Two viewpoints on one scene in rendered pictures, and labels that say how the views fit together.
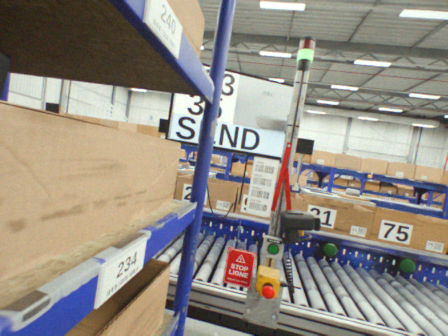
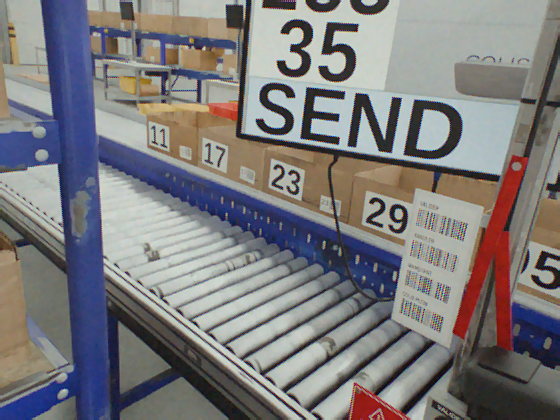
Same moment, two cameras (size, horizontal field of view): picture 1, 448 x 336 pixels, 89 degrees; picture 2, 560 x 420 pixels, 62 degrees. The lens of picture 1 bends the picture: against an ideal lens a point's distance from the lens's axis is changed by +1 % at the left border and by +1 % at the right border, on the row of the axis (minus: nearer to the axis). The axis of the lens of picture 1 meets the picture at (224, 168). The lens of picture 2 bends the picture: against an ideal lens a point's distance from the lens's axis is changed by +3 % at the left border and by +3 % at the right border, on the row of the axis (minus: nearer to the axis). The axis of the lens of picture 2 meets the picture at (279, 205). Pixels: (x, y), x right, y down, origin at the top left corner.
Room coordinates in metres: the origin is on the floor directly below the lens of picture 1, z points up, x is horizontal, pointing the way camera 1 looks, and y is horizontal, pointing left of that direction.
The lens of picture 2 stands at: (0.23, -0.26, 1.41)
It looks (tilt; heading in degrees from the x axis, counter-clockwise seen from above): 20 degrees down; 33
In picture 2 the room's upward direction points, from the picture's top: 5 degrees clockwise
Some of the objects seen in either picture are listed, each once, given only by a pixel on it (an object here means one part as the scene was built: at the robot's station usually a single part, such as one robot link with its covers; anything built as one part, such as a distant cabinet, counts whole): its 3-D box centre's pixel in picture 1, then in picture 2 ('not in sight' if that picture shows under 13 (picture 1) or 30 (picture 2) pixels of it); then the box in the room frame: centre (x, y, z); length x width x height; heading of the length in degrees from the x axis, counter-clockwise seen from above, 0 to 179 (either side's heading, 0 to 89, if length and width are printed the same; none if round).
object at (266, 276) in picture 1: (279, 285); not in sight; (0.73, -0.24, 0.84); 0.15 x 0.09 x 0.07; 81
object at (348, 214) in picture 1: (328, 214); not in sight; (1.46, -0.71, 0.96); 0.39 x 0.29 x 0.17; 81
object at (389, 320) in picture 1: (367, 293); not in sight; (1.00, -0.72, 0.72); 0.52 x 0.05 x 0.05; 171
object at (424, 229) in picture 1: (394, 227); not in sight; (1.40, -1.09, 0.96); 0.39 x 0.29 x 0.17; 81
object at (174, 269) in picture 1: (187, 252); (338, 339); (1.12, 0.12, 0.73); 0.52 x 0.05 x 0.05; 171
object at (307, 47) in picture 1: (305, 52); not in sight; (0.80, -0.21, 1.62); 0.05 x 0.05 x 0.06
